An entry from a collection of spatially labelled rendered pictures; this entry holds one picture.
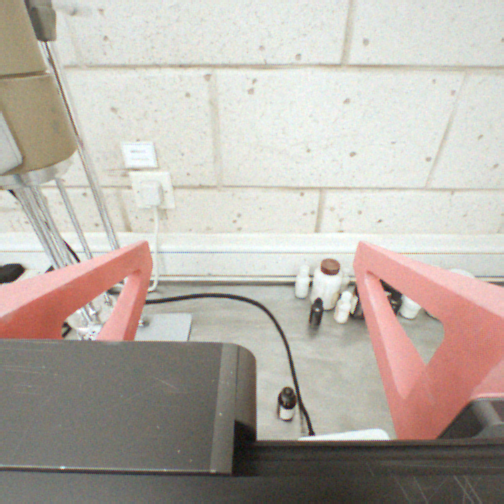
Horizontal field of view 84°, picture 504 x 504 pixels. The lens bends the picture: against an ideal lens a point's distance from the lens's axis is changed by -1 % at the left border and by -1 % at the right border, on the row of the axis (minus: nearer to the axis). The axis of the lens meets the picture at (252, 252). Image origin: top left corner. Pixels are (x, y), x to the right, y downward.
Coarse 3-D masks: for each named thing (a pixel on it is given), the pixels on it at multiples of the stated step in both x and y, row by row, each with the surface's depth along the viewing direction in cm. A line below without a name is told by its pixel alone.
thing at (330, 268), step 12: (324, 264) 59; (336, 264) 59; (324, 276) 59; (336, 276) 59; (312, 288) 64; (324, 288) 60; (336, 288) 60; (312, 300) 64; (324, 300) 62; (336, 300) 63
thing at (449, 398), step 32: (384, 256) 10; (416, 288) 8; (448, 288) 7; (480, 288) 7; (384, 320) 11; (448, 320) 7; (480, 320) 6; (384, 352) 10; (416, 352) 10; (448, 352) 7; (480, 352) 6; (384, 384) 10; (416, 384) 8; (448, 384) 7; (480, 384) 6; (416, 416) 8; (448, 416) 7; (480, 416) 6
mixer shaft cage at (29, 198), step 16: (16, 192) 30; (32, 192) 29; (64, 192) 31; (32, 208) 28; (48, 208) 31; (32, 224) 32; (48, 224) 31; (48, 240) 30; (80, 240) 35; (48, 256) 35; (64, 256) 34; (96, 304) 40; (112, 304) 41; (80, 320) 39; (96, 320) 39; (80, 336) 40; (96, 336) 39
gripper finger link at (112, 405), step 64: (128, 256) 11; (0, 320) 6; (64, 320) 7; (128, 320) 11; (0, 384) 4; (64, 384) 4; (128, 384) 4; (192, 384) 4; (256, 384) 5; (0, 448) 4; (64, 448) 4; (128, 448) 4; (192, 448) 4
